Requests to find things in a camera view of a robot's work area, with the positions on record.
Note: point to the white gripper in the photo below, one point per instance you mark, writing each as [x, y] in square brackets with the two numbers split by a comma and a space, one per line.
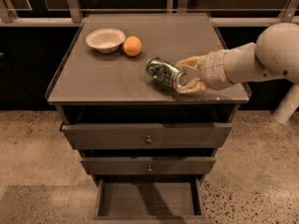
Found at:
[212, 69]

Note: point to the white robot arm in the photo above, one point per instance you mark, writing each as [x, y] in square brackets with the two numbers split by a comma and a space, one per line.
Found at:
[275, 55]

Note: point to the grey drawer cabinet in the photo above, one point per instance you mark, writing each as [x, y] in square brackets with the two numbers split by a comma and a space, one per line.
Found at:
[95, 88]

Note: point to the grey top drawer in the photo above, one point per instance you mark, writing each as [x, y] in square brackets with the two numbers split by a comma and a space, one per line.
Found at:
[146, 135]

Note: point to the grey drawer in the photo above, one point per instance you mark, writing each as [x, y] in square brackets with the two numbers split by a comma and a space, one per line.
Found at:
[164, 200]
[148, 165]
[146, 135]

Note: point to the grey middle drawer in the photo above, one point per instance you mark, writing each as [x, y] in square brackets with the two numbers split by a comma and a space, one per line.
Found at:
[148, 165]

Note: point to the grey bottom drawer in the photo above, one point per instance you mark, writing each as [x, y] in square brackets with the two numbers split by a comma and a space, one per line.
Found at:
[164, 200]

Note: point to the orange fruit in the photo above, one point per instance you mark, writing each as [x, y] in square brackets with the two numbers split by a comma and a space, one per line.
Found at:
[132, 46]

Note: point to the metal window railing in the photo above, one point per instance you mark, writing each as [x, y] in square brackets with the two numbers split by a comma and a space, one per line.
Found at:
[221, 13]

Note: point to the white paper bowl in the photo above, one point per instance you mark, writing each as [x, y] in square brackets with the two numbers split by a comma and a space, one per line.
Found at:
[105, 40]

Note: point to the white pipe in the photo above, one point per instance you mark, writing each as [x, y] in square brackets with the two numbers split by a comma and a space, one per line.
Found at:
[288, 105]

